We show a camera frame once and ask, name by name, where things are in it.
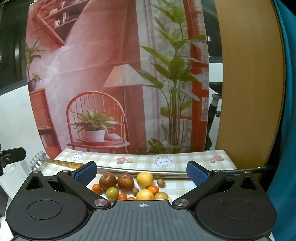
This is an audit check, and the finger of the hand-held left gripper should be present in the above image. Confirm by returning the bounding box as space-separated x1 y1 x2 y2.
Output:
0 147 26 176

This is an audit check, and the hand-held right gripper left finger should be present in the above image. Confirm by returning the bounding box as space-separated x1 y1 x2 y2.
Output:
22 161 112 211

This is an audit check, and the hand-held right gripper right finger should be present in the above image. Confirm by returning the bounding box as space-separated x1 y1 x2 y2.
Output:
172 160 267 211

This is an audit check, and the red apple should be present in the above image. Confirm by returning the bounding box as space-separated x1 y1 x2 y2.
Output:
99 173 117 191
117 174 135 191

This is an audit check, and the white panel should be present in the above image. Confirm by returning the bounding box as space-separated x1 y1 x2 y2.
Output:
0 84 45 204

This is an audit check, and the telescopic metal back scratcher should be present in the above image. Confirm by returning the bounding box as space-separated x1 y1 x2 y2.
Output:
30 151 274 180

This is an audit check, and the yellow lemon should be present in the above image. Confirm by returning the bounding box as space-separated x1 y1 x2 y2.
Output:
136 189 154 201
136 173 154 187

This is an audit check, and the checked bunny print tablecloth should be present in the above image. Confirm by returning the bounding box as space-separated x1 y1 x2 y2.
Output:
40 148 238 204

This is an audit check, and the wooden board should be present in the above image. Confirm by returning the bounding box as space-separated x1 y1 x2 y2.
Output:
214 0 286 177

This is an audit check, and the teal cloth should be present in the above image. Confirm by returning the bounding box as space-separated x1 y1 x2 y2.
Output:
266 0 296 241

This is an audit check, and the printed room scene backdrop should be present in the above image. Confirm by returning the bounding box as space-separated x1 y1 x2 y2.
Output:
25 0 210 155

